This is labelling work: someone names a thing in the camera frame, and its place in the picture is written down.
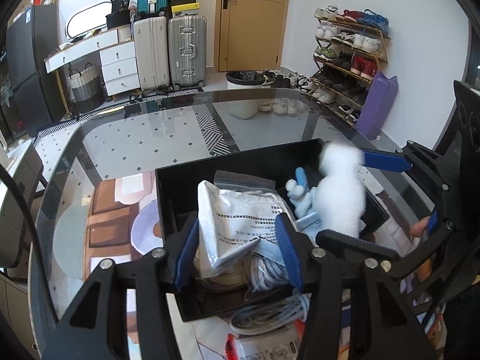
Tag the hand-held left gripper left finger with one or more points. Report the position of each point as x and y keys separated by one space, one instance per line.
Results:
x=185 y=255

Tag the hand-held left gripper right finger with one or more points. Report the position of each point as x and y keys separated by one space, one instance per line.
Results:
x=290 y=255

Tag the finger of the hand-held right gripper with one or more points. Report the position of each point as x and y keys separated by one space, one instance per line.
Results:
x=386 y=161
x=356 y=243

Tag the white fluffy plush toy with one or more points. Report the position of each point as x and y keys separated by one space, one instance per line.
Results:
x=341 y=202

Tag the white printed packet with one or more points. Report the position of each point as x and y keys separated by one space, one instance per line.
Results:
x=232 y=225

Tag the white and blue plush toy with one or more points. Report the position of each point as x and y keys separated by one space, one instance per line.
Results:
x=300 y=198

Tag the black storage box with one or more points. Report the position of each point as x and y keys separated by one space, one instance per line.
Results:
x=176 y=195

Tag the person's right hand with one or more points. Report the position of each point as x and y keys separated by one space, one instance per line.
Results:
x=418 y=228

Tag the light blue cloth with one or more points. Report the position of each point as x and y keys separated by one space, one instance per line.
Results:
x=268 y=252

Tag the purple yoga mat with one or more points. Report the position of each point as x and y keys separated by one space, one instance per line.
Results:
x=377 y=108

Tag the printed desk mat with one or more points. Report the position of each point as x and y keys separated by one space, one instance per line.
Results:
x=112 y=210

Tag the red and white packet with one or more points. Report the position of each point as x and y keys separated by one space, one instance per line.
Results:
x=262 y=345

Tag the wooden shoe rack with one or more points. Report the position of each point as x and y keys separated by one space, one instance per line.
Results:
x=375 y=58

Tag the loose shoe pile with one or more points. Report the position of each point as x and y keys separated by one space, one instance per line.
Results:
x=285 y=97

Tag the rows of racked shoes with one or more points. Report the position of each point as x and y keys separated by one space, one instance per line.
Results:
x=348 y=45

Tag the white trash bin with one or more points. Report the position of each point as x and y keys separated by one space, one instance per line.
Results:
x=243 y=101

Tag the black white striped rug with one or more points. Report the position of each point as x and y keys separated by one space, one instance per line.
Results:
x=112 y=109

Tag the tan wooden door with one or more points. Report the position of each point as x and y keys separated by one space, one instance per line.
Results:
x=255 y=30

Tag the wicker basket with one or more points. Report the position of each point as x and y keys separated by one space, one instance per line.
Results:
x=87 y=90

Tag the white desk with drawers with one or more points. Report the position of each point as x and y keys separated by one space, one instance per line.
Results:
x=116 y=67

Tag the silver suitcase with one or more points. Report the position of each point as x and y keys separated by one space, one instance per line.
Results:
x=187 y=52

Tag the white suitcase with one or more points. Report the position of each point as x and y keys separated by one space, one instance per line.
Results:
x=152 y=52

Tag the black refrigerator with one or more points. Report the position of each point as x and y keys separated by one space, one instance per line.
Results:
x=30 y=67

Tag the yellow and black shoebox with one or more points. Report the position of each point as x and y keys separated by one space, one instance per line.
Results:
x=184 y=10

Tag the black tote bag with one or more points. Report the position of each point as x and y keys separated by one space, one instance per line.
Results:
x=118 y=13

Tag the oval mirror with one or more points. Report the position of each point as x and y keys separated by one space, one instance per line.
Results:
x=88 y=18

